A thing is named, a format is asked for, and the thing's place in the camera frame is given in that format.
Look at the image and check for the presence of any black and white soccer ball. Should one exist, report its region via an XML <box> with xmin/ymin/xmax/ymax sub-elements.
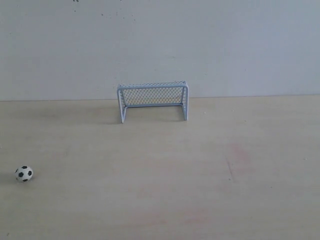
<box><xmin>14</xmin><ymin>165</ymin><xmax>34</xmax><ymax>182</ymax></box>

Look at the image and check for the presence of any small white goal with net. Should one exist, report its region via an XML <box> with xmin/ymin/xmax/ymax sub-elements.
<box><xmin>116</xmin><ymin>81</ymin><xmax>189</xmax><ymax>123</ymax></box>

